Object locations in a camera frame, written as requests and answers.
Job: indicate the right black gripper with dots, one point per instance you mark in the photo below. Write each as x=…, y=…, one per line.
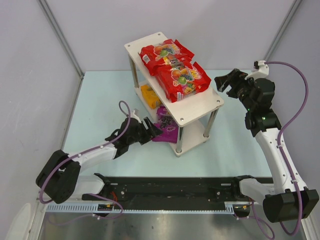
x=233, y=85

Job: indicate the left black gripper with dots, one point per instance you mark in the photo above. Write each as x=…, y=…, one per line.
x=146, y=130

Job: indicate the purple candy bag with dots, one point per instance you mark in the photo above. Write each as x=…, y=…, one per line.
x=167, y=125

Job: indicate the orange mango candy bag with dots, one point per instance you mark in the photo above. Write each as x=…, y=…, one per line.
x=150, y=96

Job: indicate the red candy bag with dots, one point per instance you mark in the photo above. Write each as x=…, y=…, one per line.
x=182, y=80
x=168, y=52

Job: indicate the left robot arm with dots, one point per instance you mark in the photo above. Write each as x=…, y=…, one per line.
x=60, y=177

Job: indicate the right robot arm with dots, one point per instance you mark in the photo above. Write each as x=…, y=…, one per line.
x=290, y=198

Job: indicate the white two-tier shelf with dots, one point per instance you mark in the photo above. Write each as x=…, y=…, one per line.
x=194, y=115

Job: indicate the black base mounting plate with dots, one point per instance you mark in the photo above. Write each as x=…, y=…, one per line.
x=215, y=188

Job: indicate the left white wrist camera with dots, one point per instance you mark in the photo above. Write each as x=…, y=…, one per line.
x=134, y=115

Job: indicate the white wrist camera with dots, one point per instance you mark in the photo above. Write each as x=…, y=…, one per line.
x=134, y=115
x=261, y=70

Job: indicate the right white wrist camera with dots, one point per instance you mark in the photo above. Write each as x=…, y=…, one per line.
x=261, y=70

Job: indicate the aluminium rail with cable duct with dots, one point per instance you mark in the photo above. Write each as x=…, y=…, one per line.
x=141, y=204

